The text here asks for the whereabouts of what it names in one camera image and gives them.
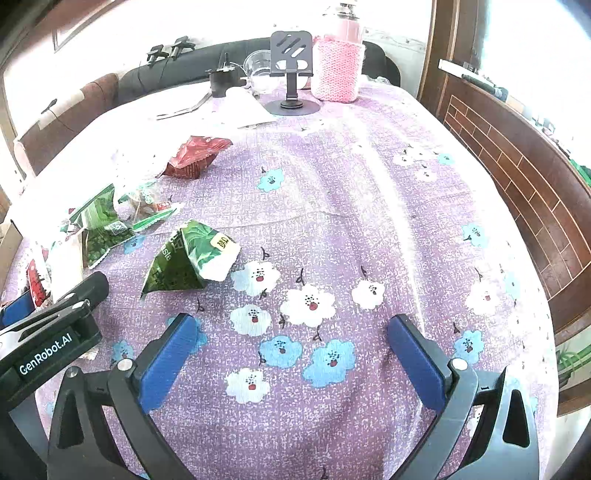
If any cream tube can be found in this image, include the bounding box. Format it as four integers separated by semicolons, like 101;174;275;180
222;88;280;130

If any black pot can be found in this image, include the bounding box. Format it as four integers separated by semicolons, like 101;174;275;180
205;54;237;99

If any green pea snack packet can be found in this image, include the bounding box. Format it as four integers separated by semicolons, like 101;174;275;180
140;220;242;295

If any green striped snack packet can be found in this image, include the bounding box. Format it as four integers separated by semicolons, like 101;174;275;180
81;185;137;269

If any brown wooden cabinet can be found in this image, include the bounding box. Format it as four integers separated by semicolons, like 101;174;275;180
436;58;591;337

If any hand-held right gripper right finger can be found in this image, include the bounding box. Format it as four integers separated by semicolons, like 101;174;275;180
387;314;541;480

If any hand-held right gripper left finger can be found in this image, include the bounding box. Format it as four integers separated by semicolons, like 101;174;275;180
47;313;200;480

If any red-brown foil snack packet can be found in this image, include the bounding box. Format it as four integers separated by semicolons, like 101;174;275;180
161;135;234;179

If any brown armchair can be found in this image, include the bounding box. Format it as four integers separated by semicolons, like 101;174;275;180
13;72;122;177

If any clear glass bowl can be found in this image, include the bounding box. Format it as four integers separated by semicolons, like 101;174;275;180
242;49;279;92

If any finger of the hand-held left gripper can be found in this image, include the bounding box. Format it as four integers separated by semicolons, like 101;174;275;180
46;271;110;315
0;291;38;329

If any black phone stand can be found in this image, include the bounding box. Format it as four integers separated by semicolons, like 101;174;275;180
264;30;321;117

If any brown cardboard box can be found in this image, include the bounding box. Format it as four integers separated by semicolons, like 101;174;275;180
0;220;25;289

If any purple floral tablecloth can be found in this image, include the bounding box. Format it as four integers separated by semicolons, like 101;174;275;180
0;85;563;480

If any black sofa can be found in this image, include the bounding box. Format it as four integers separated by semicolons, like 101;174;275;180
117;39;401;108

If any pink bottle with knit sleeve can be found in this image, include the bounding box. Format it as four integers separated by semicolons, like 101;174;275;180
311;1;366;103

